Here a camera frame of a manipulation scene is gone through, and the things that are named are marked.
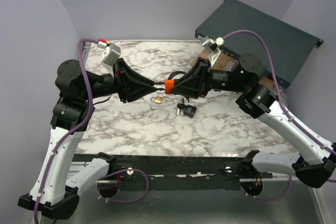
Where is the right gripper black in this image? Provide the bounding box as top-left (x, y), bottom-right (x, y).
top-left (170, 57), bottom-right (246, 99)

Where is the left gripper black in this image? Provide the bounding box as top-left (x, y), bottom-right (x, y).
top-left (81, 58), bottom-right (158, 103)

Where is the orange padlock key bunch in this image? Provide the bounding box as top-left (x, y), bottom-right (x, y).
top-left (182, 96), bottom-right (190, 104)

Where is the orange padlock with keys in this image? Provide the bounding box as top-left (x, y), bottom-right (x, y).
top-left (153, 79), bottom-right (175, 94)

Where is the black padlock key bunch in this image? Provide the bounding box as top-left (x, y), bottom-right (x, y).
top-left (176, 103), bottom-right (184, 116)

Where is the black padlock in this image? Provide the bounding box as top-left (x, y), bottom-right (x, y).
top-left (183, 105), bottom-right (197, 119)

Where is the brass padlock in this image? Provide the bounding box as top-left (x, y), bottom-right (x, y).
top-left (150, 96), bottom-right (163, 104)

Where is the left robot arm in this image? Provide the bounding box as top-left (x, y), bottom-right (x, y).
top-left (18, 59), bottom-right (156, 223)

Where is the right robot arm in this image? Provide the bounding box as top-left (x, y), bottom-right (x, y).
top-left (165, 54), bottom-right (335, 188)

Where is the wooden board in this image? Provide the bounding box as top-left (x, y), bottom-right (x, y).
top-left (190, 49), bottom-right (274, 90)

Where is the black coiled cable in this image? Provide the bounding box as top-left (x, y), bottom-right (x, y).
top-left (169, 70), bottom-right (188, 81)

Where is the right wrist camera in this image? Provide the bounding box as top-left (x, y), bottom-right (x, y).
top-left (201, 36), bottom-right (225, 68)

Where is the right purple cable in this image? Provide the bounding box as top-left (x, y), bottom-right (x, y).
top-left (222, 30), bottom-right (336, 183)

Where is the black mounting rail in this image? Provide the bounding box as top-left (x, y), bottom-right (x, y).
top-left (73, 152), bottom-right (272, 191)

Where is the dark teal network switch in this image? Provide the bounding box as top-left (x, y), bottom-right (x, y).
top-left (195, 0), bottom-right (323, 89)

